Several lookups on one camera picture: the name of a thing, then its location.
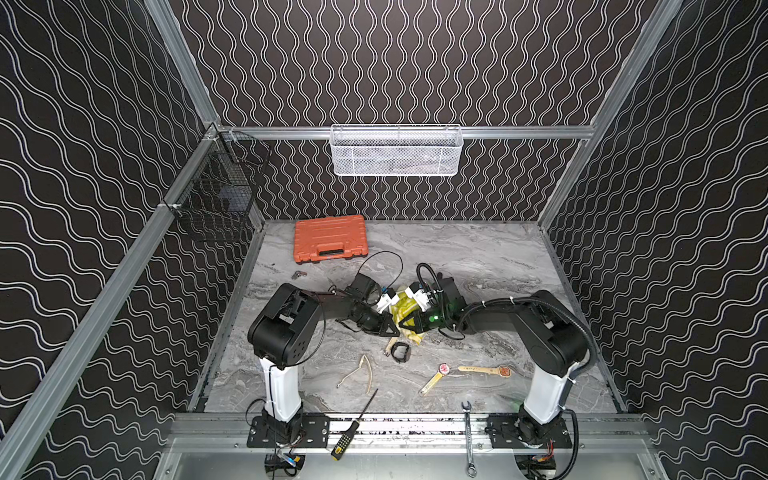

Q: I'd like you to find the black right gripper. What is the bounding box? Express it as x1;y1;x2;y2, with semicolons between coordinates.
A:
398;308;449;336

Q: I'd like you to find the yellow green white towel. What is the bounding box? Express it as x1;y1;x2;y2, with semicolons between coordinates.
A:
389;292;424;345

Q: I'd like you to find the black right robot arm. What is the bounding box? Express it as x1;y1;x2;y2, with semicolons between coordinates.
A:
400;262;598;447

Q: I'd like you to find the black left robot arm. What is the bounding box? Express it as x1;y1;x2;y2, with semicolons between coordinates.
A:
247;274;399;447

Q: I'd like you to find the red plastic tool case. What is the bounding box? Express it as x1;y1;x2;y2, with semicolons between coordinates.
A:
293;215;369;264

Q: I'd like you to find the black yellow screwdriver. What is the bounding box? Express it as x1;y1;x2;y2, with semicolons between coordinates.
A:
331;389;378;460

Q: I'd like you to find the silver combination wrench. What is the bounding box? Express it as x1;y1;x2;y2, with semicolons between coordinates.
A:
461;400;477;479

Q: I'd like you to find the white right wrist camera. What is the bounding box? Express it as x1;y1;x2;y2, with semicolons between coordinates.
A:
405;282;433;312

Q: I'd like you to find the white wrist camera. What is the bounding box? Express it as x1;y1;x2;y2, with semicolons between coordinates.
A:
405;282;433;312
375;288;399;314

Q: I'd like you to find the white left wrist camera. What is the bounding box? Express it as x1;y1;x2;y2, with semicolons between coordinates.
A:
375;288;399;314

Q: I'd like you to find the yellow strap red dial watch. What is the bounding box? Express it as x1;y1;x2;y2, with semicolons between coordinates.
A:
419;363;451;396

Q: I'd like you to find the orange strap watch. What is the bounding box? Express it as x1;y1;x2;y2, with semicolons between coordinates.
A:
458;366;512;378

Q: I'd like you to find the black wire basket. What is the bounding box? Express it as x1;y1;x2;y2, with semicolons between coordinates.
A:
171;131;275;243

